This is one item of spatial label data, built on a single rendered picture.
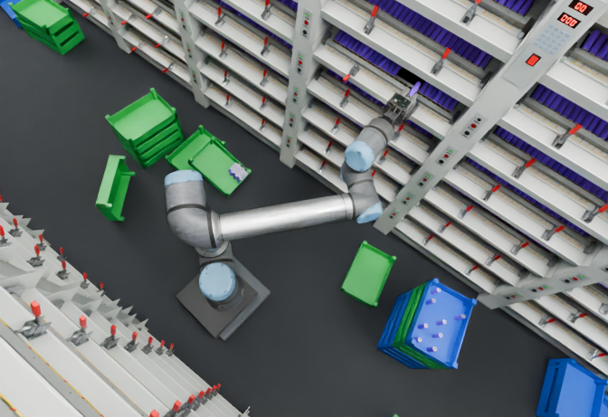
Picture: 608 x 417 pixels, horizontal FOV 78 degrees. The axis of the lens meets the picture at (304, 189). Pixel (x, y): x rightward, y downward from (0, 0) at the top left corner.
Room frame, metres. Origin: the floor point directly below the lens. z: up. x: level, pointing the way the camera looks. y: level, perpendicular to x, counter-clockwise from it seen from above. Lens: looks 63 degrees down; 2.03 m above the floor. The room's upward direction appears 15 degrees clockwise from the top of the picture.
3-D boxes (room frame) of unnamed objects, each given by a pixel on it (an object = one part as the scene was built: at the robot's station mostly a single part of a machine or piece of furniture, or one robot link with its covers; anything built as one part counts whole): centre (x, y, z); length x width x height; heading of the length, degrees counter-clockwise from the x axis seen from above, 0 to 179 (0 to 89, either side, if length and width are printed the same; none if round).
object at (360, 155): (0.69, -0.15, 1.05); 0.12 x 0.09 x 0.10; 157
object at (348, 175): (0.67, -0.16, 0.94); 0.12 x 0.09 x 0.12; 26
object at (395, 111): (0.84, -0.22, 1.06); 0.12 x 0.08 x 0.09; 157
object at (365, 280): (0.60, -0.46, 0.04); 0.30 x 0.20 x 0.08; 166
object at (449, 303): (0.36, -0.71, 0.44); 0.30 x 0.20 x 0.08; 166
